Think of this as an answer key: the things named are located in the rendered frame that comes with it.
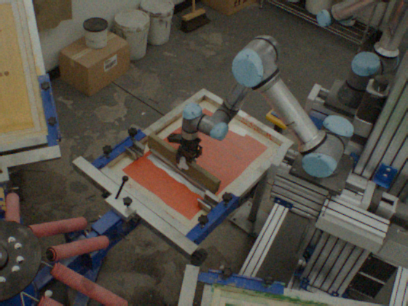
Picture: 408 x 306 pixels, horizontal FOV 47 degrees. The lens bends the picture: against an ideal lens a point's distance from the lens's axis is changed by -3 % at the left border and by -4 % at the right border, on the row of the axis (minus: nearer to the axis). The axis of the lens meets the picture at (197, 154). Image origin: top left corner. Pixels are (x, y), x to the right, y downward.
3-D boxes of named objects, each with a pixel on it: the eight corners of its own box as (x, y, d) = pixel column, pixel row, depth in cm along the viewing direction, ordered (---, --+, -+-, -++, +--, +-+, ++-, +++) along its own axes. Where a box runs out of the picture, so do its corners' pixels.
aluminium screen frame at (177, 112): (202, 93, 265) (203, 88, 262) (292, 147, 242) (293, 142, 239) (94, 170, 220) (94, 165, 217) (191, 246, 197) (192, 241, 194)
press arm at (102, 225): (122, 208, 202) (121, 201, 198) (132, 216, 200) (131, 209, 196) (91, 232, 192) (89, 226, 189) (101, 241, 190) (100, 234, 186)
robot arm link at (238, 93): (269, 18, 171) (219, 101, 209) (256, 30, 165) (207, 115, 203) (295, 37, 171) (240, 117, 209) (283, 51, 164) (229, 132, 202)
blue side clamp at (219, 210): (228, 200, 217) (231, 190, 212) (237, 206, 215) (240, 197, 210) (185, 241, 200) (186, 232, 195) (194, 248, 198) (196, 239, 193)
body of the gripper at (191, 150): (190, 165, 209) (193, 145, 200) (175, 154, 213) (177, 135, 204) (202, 156, 214) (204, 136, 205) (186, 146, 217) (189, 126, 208)
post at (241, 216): (248, 201, 338) (276, 95, 269) (273, 218, 329) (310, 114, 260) (229, 220, 325) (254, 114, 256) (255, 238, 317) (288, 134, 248)
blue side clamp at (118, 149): (139, 138, 238) (139, 127, 233) (146, 143, 236) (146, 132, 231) (93, 170, 221) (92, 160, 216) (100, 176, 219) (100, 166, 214)
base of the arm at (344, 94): (370, 95, 228) (377, 79, 221) (363, 113, 218) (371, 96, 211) (341, 84, 232) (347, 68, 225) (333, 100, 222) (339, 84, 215)
